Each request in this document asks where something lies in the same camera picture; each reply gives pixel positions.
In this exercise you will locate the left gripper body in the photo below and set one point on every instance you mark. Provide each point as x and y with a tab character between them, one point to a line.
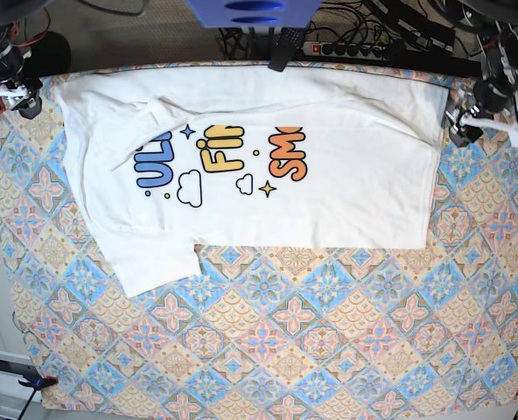
493	95

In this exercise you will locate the white printed T-shirt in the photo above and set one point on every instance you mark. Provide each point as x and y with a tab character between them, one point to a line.
160	160

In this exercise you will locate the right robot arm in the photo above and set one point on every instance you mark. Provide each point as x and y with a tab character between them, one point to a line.
10	13

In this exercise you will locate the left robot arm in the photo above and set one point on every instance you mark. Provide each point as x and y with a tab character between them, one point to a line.
495	24

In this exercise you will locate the black round stand base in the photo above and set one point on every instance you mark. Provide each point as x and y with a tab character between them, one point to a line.
50	56

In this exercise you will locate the white power strip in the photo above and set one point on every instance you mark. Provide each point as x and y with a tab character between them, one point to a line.
343	50

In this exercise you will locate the patterned tile tablecloth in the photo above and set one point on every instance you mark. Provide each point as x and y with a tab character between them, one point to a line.
278	333

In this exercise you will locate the blue orange clamp bottom left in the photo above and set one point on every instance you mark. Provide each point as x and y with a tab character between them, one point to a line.
33	385

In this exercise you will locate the white cabinet box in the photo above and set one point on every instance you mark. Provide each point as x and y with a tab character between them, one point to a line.
15	365

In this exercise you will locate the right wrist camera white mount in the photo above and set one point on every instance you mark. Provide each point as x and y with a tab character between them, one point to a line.
8	94

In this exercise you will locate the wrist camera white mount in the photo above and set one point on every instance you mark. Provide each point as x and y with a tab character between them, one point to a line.
484	120
8	94

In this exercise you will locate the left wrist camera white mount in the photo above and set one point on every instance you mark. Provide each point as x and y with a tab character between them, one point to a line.
484	120

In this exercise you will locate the black remote-like bracket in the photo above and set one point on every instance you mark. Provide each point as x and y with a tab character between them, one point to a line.
289	41

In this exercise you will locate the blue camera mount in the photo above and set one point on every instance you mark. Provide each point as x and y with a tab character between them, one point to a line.
258	13

